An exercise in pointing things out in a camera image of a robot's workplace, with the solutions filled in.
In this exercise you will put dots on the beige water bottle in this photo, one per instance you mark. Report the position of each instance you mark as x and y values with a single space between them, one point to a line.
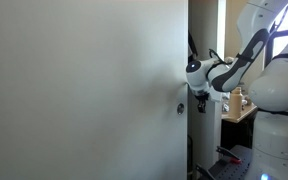
235 103

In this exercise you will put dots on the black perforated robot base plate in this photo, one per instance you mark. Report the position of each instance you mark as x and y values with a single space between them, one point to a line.
223 169

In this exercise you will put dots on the small white items on desk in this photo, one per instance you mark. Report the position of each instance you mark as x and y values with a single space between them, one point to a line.
225 105

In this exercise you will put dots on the white sliding closet door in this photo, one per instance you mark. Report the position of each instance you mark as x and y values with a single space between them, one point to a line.
89 89

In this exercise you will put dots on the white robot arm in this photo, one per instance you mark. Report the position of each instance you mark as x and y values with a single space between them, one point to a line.
269 92

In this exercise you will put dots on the round metal door pull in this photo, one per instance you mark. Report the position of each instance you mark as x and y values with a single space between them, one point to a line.
180 108

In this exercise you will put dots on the dark hanging clothes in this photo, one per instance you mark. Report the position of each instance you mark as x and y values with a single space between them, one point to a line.
192 51

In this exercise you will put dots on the black red clamp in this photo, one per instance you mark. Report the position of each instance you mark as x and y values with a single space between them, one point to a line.
233 158

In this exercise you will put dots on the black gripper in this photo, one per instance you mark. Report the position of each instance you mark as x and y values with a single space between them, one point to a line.
202 102

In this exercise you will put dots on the wooden desk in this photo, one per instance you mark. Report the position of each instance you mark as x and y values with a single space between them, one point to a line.
238 131

